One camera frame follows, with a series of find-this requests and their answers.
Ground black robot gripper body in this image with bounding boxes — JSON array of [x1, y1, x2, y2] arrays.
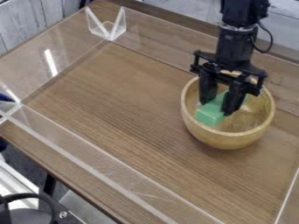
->
[[191, 25, 267, 95]]

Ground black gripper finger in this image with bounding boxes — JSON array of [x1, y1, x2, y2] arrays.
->
[[200, 73, 218, 105], [222, 82, 247, 116]]

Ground green rectangular block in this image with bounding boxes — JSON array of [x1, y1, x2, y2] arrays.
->
[[194, 91, 227, 127]]

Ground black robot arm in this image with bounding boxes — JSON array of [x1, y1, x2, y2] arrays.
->
[[191, 0, 270, 116]]

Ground light wooden bowl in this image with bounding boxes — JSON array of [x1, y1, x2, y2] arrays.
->
[[180, 77, 277, 150]]

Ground black table leg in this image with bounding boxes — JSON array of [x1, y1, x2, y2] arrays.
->
[[43, 174, 56, 196]]

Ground clear acrylic corner bracket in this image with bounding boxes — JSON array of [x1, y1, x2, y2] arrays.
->
[[84, 7, 127, 41]]

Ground clear acrylic barrier wall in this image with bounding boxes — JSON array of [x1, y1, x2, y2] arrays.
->
[[0, 86, 224, 224]]

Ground metal base plate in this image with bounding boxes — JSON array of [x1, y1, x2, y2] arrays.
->
[[55, 191, 118, 224]]

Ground black cable loop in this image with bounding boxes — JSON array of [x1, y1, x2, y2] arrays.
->
[[0, 192, 60, 224]]

